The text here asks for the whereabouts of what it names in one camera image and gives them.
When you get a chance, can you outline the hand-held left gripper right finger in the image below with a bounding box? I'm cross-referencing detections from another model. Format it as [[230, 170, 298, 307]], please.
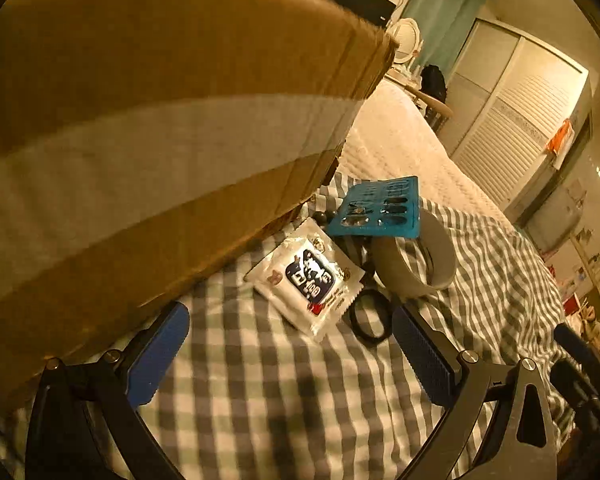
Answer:
[[392, 304, 576, 480]]

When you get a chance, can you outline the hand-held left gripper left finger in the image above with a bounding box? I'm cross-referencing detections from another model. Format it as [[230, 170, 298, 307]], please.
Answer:
[[25, 302, 191, 480]]

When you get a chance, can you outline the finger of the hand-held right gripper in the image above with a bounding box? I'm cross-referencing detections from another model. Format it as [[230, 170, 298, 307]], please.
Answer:
[[553, 323, 600, 378], [550, 360, 600, 411]]

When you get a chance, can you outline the white snack packet blue label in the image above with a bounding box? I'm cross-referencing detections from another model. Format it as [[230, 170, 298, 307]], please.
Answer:
[[243, 217, 366, 345]]

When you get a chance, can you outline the brown cardboard box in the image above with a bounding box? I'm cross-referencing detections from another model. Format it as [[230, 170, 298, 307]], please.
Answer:
[[0, 0, 400, 418]]

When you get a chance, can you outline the grey tape roll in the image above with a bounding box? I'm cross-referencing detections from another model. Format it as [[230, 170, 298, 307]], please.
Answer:
[[369, 210, 457, 301]]

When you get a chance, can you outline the grey checked blanket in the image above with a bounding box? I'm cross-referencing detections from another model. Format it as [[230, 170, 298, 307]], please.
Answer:
[[0, 172, 577, 480]]

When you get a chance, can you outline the blue blister tray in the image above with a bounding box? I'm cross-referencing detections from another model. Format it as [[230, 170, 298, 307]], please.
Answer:
[[326, 176, 422, 240]]

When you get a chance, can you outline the white quilted bedspread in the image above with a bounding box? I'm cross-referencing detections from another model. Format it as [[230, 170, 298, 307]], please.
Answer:
[[337, 80, 517, 227]]

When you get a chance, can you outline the orange hanging cloth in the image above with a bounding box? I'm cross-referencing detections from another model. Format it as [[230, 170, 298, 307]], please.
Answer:
[[545, 118, 575, 157]]

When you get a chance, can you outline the white louvred wardrobe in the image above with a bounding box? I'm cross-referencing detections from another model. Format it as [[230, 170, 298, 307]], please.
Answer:
[[440, 17, 592, 217]]

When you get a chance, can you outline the wooden chair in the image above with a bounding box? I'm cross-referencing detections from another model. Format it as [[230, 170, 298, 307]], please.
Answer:
[[405, 82, 454, 134]]

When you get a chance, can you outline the black bag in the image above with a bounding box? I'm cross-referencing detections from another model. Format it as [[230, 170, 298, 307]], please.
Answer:
[[420, 65, 447, 101]]

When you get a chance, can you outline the white dressing table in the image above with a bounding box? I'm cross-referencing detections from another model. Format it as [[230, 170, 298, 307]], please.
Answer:
[[385, 62, 427, 111]]

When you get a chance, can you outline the white oval mirror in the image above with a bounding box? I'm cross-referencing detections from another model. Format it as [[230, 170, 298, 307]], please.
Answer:
[[386, 17, 425, 69]]

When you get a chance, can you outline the narrow green curtain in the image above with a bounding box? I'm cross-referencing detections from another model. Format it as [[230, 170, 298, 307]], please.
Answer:
[[402, 0, 489, 79]]

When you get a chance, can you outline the black hair tie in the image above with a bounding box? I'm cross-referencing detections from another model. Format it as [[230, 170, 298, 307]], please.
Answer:
[[349, 287, 396, 346]]

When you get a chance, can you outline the wall photo collage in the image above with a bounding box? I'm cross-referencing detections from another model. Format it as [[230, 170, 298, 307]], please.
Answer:
[[544, 230, 600, 351]]

